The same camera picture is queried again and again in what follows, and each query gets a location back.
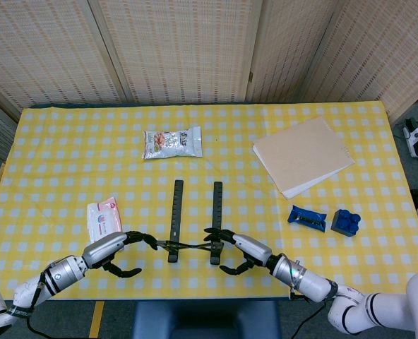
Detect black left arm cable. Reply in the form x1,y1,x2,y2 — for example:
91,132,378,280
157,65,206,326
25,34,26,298
25,280,47,339

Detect black folding stand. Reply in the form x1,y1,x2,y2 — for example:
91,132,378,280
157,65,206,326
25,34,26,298
155,179,224,265

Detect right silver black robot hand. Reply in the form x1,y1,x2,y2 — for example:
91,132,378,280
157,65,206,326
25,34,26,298
203,227,279,277

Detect yellow white checkered tablecloth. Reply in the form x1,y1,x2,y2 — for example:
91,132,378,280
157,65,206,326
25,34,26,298
0,100,418,301

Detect beige paper notepad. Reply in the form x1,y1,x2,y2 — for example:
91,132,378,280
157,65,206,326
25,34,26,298
252,117,356,201

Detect yellow floor tape strip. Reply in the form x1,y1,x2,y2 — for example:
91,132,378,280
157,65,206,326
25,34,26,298
88,300,105,339

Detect blue snack bar wrapper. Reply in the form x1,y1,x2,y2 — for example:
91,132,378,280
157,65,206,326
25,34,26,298
287,204,328,233

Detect blue building block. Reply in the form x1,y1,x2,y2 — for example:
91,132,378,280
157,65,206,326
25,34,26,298
330,208,362,237

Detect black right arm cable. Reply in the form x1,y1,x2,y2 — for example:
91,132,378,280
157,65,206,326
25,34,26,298
288,289,332,339

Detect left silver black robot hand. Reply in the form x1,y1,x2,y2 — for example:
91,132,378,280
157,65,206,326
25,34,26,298
81,230,160,279

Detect pink white wet wipes pack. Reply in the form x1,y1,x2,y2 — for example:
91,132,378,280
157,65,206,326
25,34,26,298
86,196,124,244

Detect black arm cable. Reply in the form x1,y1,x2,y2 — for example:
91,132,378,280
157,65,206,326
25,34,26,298
288,289,332,339
25,280,47,339

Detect white power strip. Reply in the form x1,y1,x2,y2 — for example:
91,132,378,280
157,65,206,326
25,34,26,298
402,119,418,159

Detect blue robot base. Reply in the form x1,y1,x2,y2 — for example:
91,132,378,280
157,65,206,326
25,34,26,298
131,299,281,339

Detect white snack bag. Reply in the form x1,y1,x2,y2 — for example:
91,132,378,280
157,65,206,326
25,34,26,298
143,126,203,160

